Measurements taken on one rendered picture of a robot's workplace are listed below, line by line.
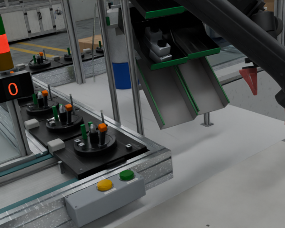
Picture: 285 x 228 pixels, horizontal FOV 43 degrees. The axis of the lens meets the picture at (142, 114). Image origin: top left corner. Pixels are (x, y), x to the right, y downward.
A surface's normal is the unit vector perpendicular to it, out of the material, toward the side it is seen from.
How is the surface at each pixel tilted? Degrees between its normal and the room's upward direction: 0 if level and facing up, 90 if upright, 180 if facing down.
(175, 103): 45
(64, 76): 90
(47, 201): 0
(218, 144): 0
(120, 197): 90
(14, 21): 90
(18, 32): 90
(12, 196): 0
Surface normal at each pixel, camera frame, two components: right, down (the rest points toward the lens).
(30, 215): 0.56, 0.25
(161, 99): 0.21, -0.44
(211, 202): -0.11, -0.92
